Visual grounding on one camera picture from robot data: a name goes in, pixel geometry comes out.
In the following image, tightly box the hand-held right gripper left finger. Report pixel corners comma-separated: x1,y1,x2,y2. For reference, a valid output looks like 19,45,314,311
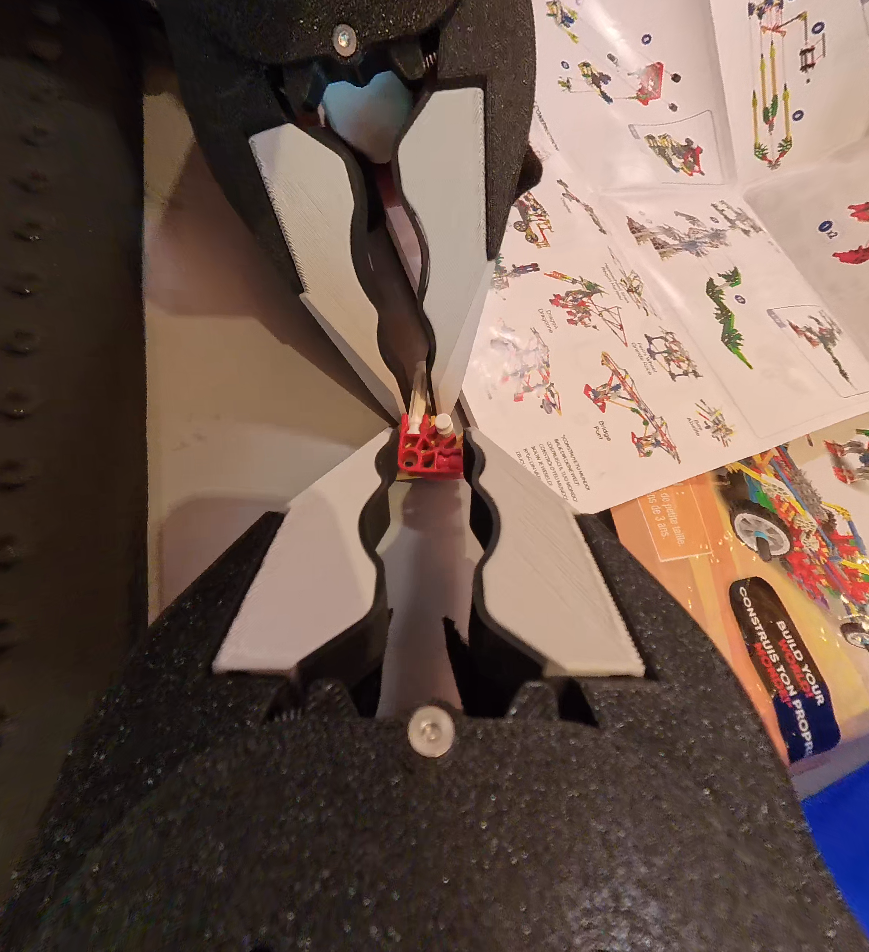
213,427,394,678

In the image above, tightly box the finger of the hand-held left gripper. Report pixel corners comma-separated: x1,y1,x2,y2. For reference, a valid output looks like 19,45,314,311
247,121,417,426
392,84,497,409

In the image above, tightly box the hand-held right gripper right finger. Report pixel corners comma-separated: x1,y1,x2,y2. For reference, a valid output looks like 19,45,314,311
464,427,647,679

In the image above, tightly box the red plastic connector piece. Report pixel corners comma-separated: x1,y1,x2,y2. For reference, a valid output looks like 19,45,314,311
397,413,465,480

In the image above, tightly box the orange and red toy bag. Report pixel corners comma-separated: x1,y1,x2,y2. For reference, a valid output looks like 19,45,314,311
613,405,869,800

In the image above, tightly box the white printed instruction sheet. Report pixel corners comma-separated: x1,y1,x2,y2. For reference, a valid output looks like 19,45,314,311
460,0,869,514

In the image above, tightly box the blue plastic bin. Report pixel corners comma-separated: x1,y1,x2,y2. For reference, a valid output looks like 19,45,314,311
799,744,869,952

